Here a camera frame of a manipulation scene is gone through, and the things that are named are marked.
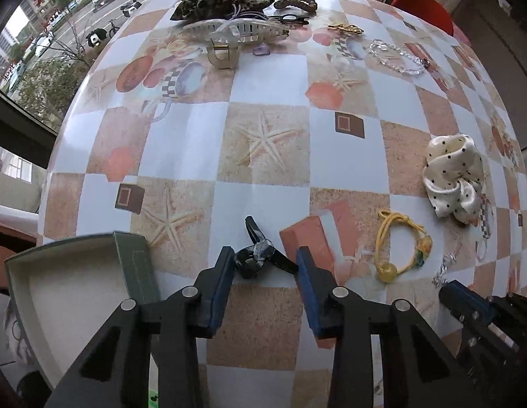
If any black small claw clip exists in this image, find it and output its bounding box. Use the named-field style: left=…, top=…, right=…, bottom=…
left=234, top=216, right=298, bottom=279

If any yellow sunflower hair tie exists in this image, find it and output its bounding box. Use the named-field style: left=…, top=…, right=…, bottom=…
left=373, top=208, right=435, bottom=285

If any cream polka dot scrunchie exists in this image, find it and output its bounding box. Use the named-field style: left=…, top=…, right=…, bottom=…
left=422, top=134, right=485, bottom=226

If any small silver rhinestone clip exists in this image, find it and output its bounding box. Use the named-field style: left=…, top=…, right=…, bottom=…
left=431, top=243, right=460, bottom=289

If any grey shallow tray box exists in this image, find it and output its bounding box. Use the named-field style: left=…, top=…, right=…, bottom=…
left=5, top=231, right=160, bottom=388

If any checkered patterned tablecloth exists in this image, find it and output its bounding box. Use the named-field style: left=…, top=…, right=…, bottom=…
left=38, top=0, right=527, bottom=407

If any large clear claw clip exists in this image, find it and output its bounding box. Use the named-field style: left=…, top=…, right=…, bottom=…
left=182, top=18, right=289, bottom=46

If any gold bow hair clip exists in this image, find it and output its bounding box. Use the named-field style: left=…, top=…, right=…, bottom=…
left=327, top=23, right=364, bottom=36

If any red plastic chair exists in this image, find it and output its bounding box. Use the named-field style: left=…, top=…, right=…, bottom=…
left=391, top=0, right=454, bottom=36

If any gold square ring clip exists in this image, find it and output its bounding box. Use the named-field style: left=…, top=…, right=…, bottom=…
left=207, top=40, right=240, bottom=69

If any clear crystal bead bracelet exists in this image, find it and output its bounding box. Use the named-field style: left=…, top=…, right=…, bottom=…
left=366, top=38, right=431, bottom=77

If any black thin hair tie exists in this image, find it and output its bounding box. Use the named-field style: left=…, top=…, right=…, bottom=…
left=269, top=13, right=312, bottom=27

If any brown braided hair tie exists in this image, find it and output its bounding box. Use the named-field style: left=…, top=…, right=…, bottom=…
left=273, top=0, right=319, bottom=13

